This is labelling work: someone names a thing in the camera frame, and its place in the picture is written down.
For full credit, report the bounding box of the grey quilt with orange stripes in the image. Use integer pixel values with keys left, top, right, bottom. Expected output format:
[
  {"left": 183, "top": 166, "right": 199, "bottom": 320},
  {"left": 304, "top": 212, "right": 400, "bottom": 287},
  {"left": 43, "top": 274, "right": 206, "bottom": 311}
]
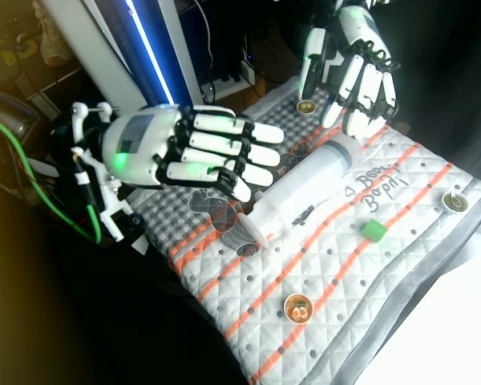
[{"left": 126, "top": 75, "right": 481, "bottom": 385}]

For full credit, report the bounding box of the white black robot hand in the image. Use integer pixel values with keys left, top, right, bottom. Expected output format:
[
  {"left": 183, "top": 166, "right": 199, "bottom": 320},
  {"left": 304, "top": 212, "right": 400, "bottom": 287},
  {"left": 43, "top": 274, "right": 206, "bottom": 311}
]
[
  {"left": 298, "top": 2, "right": 401, "bottom": 142},
  {"left": 99, "top": 103, "right": 285, "bottom": 204}
]

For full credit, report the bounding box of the beige cloth bundle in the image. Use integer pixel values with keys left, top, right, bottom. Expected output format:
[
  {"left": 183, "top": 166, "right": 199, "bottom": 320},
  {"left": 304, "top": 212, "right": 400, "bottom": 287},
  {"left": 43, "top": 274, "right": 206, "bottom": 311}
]
[{"left": 38, "top": 19, "right": 75, "bottom": 67}]

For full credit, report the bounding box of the white pillar with blue light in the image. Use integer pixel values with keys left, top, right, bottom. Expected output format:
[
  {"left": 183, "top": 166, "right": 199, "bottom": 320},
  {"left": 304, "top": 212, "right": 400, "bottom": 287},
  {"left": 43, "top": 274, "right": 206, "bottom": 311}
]
[{"left": 39, "top": 0, "right": 204, "bottom": 118}]

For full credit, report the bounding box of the large clear plastic syringe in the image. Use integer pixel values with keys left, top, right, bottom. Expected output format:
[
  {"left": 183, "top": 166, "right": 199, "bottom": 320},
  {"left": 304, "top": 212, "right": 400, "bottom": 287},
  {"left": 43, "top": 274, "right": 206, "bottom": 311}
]
[{"left": 236, "top": 134, "right": 364, "bottom": 250}]

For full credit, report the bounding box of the green cable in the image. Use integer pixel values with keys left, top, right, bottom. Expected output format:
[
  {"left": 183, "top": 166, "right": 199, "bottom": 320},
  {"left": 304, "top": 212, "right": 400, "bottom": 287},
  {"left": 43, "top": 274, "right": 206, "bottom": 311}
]
[{"left": 0, "top": 113, "right": 103, "bottom": 245}]

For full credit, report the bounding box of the green toy block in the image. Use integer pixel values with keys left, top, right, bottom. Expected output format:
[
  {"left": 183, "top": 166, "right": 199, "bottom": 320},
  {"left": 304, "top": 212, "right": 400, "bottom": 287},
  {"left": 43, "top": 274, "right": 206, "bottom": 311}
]
[{"left": 360, "top": 218, "right": 388, "bottom": 244}]

